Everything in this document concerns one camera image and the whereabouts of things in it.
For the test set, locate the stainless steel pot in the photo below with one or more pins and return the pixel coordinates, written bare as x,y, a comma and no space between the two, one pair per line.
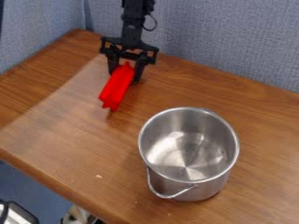
190,148

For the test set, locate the white patterned object under table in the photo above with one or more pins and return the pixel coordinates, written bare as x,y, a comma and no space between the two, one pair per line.
79,216

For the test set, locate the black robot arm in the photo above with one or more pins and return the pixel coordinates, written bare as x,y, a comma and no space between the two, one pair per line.
136,10

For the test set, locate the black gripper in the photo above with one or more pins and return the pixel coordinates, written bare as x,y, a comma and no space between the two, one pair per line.
116,48

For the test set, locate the black bag with strap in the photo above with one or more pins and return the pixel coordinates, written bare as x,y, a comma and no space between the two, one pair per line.
13,214

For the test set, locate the red rectangular block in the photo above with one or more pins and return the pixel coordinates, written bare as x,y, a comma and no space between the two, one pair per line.
114,90

